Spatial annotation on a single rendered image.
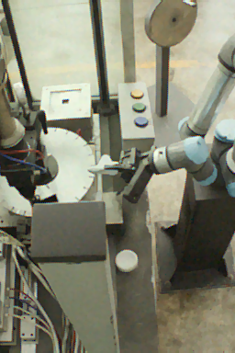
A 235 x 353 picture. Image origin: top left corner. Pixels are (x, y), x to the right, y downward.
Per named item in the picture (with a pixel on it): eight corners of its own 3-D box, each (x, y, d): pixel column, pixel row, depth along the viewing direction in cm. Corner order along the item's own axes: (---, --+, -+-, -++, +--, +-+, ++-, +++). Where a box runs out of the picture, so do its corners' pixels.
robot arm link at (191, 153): (211, 167, 112) (199, 153, 106) (178, 176, 118) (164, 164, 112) (209, 143, 116) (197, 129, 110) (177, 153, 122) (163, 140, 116)
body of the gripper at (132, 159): (132, 165, 131) (164, 155, 125) (129, 188, 127) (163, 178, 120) (118, 152, 127) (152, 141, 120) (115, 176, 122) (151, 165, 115)
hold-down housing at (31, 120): (34, 154, 115) (19, 103, 99) (50, 155, 114) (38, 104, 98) (29, 170, 112) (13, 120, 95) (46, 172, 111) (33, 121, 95)
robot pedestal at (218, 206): (225, 217, 216) (256, 126, 155) (237, 284, 193) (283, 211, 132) (156, 223, 219) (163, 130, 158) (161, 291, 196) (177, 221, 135)
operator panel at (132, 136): (118, 109, 166) (117, 83, 154) (145, 108, 166) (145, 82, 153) (123, 165, 150) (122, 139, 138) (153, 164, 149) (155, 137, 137)
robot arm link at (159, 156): (176, 176, 117) (162, 160, 112) (162, 179, 120) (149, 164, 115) (177, 155, 121) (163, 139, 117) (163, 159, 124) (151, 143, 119)
